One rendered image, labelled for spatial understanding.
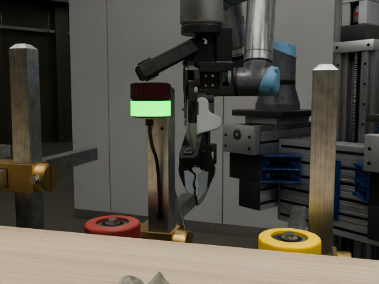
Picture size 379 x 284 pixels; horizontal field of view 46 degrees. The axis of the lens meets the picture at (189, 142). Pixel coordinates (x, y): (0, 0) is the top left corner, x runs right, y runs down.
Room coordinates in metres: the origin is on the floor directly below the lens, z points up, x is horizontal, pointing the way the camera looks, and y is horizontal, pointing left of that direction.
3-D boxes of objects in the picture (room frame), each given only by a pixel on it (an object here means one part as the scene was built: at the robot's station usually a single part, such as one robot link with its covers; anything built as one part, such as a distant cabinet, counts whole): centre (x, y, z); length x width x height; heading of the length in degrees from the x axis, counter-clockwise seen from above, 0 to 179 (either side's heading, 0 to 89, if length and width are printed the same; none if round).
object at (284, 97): (1.54, -0.30, 1.09); 0.15 x 0.15 x 0.10
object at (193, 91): (0.77, 0.00, 1.09); 0.05 x 0.02 x 0.09; 4
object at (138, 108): (0.67, 0.06, 1.07); 0.06 x 0.06 x 0.02
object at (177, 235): (0.72, 0.07, 0.84); 0.13 x 0.06 x 0.05; 74
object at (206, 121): (0.78, -0.03, 1.04); 0.06 x 0.03 x 0.09; 94
